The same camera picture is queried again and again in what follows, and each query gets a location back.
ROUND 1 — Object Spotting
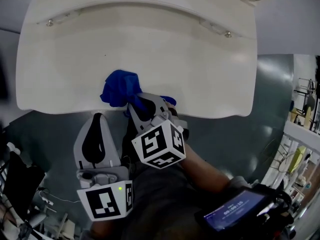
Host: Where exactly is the person's right hand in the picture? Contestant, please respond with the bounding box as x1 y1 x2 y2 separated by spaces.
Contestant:
165 102 179 119

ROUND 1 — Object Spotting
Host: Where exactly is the black bag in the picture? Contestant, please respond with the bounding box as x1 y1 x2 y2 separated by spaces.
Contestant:
4 151 46 220

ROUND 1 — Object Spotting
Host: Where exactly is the black phone with mount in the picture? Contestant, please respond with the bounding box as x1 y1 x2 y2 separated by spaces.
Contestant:
193 183 295 233

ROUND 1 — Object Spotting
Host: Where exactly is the yellow-green oval board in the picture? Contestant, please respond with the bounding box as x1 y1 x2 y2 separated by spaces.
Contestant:
287 145 308 175

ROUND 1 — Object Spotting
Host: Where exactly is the person's left forearm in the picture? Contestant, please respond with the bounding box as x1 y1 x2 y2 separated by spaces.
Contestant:
89 217 123 239

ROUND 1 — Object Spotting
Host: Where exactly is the person's grey clothing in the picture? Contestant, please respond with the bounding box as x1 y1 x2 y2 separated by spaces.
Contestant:
82 120 226 240

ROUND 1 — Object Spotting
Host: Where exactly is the wooden round board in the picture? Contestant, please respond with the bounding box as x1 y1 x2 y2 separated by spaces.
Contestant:
289 108 302 124

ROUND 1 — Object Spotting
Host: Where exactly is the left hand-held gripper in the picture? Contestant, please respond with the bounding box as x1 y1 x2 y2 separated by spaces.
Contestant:
73 112 134 222

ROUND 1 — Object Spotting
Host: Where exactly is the white dressing table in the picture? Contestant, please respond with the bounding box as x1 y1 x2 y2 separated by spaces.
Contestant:
15 0 259 120

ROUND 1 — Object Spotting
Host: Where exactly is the white display shelf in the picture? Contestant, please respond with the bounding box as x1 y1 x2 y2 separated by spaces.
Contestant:
259 55 320 240

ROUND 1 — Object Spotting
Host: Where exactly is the person's right forearm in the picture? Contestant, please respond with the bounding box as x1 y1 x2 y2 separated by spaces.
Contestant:
181 143 233 193

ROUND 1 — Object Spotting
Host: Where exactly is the wooden oval board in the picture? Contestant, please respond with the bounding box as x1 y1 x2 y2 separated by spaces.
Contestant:
303 106 312 129

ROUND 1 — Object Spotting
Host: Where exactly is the blue cloth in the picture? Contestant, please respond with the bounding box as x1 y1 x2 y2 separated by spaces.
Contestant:
99 69 177 110

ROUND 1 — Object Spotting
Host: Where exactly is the black wire rack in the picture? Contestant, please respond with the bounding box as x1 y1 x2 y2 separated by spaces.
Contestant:
293 77 320 102

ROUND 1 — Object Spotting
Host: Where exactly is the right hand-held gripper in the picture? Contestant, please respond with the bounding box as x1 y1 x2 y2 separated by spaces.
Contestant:
126 92 190 170

